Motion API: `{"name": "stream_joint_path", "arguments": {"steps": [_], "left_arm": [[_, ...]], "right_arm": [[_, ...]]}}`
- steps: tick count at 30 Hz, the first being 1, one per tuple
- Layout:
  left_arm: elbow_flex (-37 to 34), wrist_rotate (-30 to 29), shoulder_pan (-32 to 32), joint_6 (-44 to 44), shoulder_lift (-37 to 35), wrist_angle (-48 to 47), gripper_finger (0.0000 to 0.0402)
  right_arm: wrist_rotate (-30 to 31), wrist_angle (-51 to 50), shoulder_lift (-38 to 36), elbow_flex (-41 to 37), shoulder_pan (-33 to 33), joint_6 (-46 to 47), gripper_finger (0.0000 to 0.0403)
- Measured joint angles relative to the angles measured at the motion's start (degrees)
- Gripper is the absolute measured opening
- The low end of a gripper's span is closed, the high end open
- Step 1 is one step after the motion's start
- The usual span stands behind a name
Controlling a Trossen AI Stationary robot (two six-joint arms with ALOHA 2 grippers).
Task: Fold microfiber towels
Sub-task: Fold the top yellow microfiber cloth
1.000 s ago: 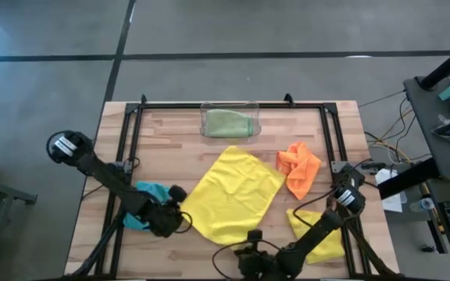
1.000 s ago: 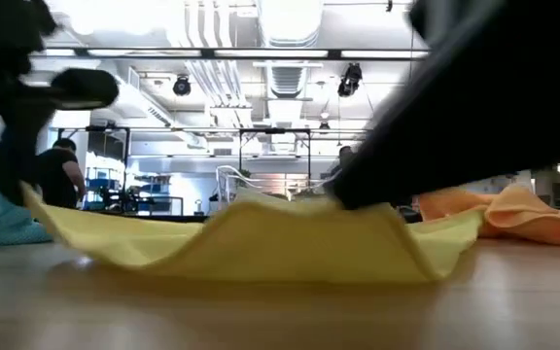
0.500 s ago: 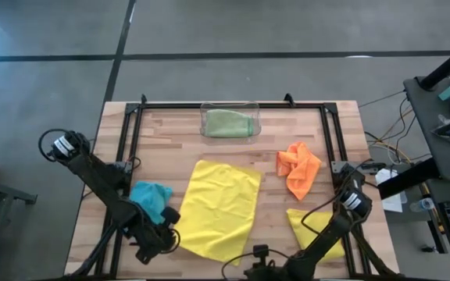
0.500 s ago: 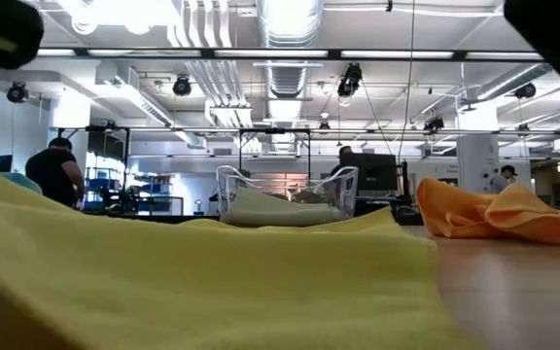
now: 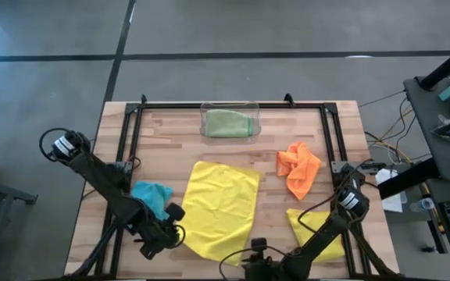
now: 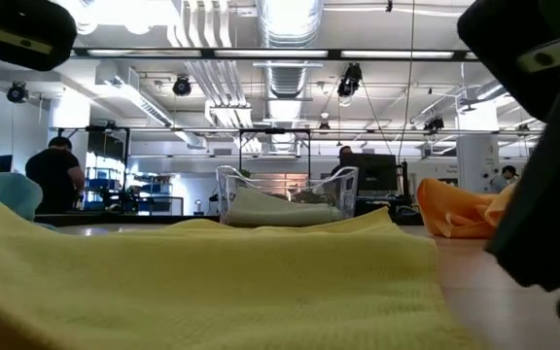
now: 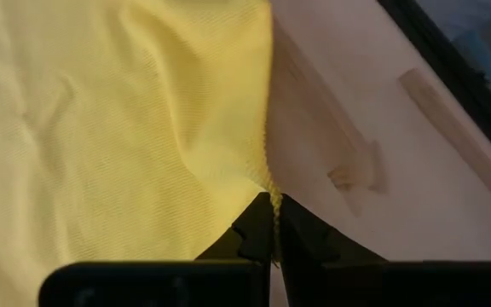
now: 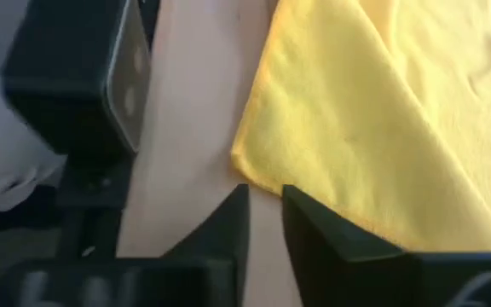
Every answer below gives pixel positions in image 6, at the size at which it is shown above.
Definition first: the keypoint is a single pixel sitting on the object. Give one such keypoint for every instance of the white pillar with sign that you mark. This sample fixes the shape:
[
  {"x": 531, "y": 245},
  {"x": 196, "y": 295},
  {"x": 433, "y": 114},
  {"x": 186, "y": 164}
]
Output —
[{"x": 477, "y": 155}]

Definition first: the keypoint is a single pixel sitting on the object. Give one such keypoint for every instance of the clear plastic bin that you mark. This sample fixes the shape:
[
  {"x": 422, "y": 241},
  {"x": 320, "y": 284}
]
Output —
[{"x": 348, "y": 194}]

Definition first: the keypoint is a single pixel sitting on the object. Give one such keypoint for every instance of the silver ventilation duct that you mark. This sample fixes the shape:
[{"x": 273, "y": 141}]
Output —
[{"x": 287, "y": 29}]

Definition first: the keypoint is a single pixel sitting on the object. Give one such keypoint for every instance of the black ceiling spotlight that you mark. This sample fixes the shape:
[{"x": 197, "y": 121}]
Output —
[
  {"x": 349, "y": 80},
  {"x": 17, "y": 92},
  {"x": 182, "y": 86},
  {"x": 433, "y": 124}
]

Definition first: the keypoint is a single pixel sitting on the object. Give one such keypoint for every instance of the yellow microfiber towel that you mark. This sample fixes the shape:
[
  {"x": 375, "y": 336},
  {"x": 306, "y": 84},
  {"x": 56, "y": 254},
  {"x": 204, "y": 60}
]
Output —
[{"x": 212, "y": 282}]

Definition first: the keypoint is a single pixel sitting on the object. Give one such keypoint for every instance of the orange microfiber towel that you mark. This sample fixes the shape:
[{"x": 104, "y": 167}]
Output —
[{"x": 450, "y": 214}]

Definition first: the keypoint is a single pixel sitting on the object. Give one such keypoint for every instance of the person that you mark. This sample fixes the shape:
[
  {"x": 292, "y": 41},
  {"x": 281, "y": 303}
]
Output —
[
  {"x": 344, "y": 155},
  {"x": 54, "y": 180},
  {"x": 507, "y": 175}
]

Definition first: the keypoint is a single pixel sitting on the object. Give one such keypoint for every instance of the blue microfiber towel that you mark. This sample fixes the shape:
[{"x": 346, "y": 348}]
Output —
[{"x": 12, "y": 194}]

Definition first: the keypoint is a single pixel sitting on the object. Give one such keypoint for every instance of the black aluminium table frame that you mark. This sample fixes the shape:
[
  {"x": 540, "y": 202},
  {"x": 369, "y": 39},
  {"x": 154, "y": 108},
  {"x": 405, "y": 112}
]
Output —
[{"x": 115, "y": 219}]

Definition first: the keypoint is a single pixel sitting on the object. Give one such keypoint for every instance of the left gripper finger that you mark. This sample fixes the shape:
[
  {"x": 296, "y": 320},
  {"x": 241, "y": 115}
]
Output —
[{"x": 27, "y": 24}]

